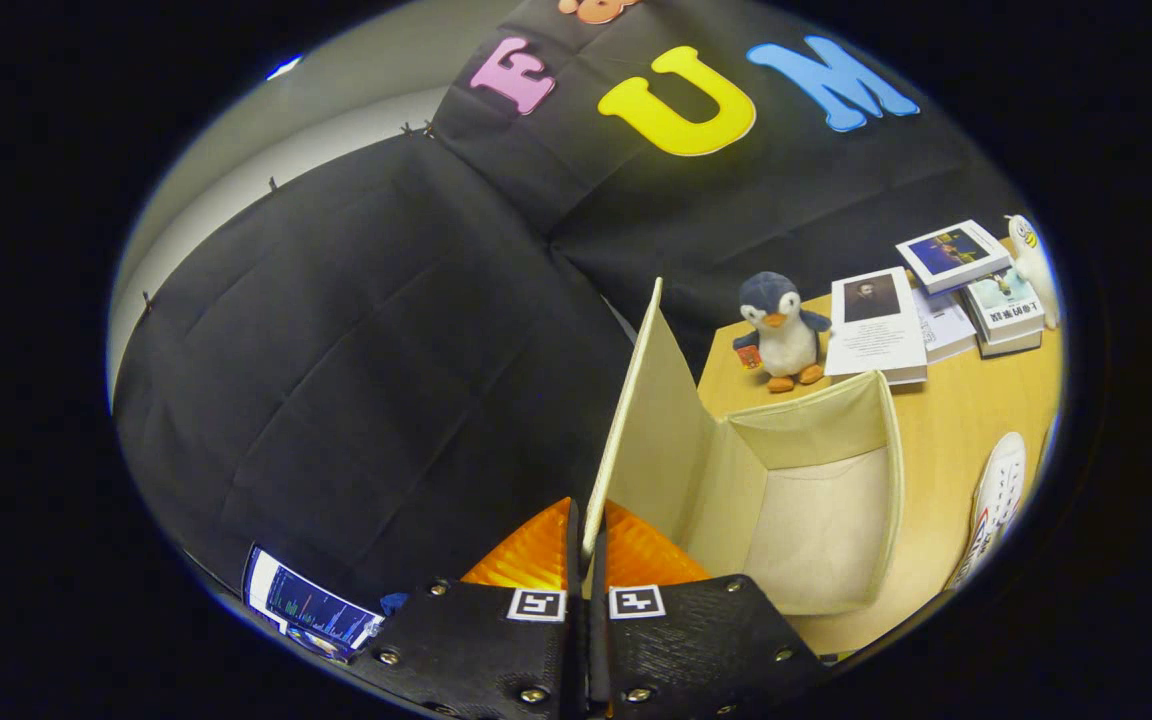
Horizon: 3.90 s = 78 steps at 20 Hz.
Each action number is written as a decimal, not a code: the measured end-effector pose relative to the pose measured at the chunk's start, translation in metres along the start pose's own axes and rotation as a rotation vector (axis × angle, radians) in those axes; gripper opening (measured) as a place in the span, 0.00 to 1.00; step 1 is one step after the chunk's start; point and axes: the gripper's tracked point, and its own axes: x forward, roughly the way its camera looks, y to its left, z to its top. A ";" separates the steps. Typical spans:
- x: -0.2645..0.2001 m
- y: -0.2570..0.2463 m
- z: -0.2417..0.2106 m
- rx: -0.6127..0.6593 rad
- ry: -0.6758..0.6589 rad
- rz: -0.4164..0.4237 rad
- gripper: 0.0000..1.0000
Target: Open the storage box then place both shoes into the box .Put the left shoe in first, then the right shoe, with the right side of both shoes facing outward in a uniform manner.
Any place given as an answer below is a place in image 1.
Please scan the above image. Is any grey penguin plush toy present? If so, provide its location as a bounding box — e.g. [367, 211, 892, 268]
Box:
[733, 272, 833, 393]

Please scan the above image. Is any black backdrop cloth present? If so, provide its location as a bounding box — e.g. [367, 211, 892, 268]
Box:
[114, 0, 1037, 621]

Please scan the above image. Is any dark-edged book under teal book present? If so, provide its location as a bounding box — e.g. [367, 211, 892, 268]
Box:
[976, 330, 1043, 359]

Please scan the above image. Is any white book with portrait cover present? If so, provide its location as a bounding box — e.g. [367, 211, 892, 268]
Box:
[824, 266, 929, 386]

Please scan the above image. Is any thin white booklet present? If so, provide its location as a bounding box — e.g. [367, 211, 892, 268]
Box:
[911, 288, 977, 363]

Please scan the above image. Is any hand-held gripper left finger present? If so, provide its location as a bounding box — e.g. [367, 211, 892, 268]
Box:
[351, 497, 587, 720]

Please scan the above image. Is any beige fabric storage box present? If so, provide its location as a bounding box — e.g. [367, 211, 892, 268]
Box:
[581, 278, 905, 616]

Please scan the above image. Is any white canvas shoe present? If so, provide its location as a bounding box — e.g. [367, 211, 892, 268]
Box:
[946, 432, 1027, 591]

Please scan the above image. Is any thick book with teal cover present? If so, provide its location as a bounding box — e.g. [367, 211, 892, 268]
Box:
[961, 268, 1047, 346]

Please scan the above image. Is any computer monitor screen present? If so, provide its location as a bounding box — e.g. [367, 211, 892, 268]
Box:
[244, 545, 385, 661]

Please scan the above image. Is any white duck plush toy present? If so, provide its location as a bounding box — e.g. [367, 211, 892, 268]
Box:
[1004, 214, 1061, 331]

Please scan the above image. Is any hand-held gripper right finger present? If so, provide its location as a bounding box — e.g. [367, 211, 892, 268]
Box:
[586, 500, 827, 720]

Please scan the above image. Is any white book with night photo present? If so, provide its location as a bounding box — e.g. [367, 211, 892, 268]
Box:
[896, 220, 1013, 295]

